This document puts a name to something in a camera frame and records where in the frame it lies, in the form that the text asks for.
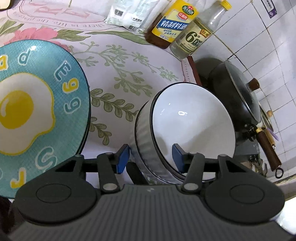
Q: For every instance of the small pan with wooden handle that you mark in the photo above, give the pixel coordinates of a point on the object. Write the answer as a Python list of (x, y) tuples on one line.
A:
[(267, 127)]

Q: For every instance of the purple wall sticker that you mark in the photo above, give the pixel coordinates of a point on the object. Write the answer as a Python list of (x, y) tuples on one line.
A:
[(270, 8)]

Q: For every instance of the yellow label cooking wine bottle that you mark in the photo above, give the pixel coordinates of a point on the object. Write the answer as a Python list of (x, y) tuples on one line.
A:
[(171, 21)]

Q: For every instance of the white ribbed bowl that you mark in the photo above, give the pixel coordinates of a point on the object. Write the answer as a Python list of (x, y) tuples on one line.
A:
[(152, 165), (186, 114)]

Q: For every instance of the black pot with glass lid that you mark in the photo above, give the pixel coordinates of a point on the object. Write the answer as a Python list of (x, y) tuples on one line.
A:
[(236, 93)]

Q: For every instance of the white plastic salt bag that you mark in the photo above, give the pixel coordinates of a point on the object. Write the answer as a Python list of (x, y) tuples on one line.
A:
[(135, 16)]

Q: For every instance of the white vinegar bottle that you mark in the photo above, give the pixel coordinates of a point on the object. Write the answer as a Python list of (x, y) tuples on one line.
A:
[(199, 30)]

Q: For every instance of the blue fried egg plate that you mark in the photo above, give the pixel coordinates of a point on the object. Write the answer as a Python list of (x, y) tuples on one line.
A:
[(45, 110)]

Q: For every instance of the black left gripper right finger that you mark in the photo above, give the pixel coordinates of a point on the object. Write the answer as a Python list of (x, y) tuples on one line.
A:
[(192, 165)]

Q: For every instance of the cream cutting board dark rim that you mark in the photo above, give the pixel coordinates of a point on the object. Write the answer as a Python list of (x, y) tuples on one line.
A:
[(8, 4)]

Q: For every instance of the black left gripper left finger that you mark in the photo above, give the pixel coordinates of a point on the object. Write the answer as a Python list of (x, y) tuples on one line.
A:
[(110, 164)]

